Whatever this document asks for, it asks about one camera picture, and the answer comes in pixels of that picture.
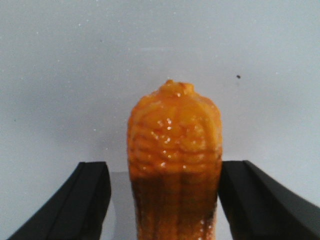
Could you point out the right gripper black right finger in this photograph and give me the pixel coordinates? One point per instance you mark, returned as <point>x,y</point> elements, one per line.
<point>257,207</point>

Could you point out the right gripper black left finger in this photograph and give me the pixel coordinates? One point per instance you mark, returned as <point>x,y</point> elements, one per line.
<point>76,211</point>

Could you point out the orange plastic corn cob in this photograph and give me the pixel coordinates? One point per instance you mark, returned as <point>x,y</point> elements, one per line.
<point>174,152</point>

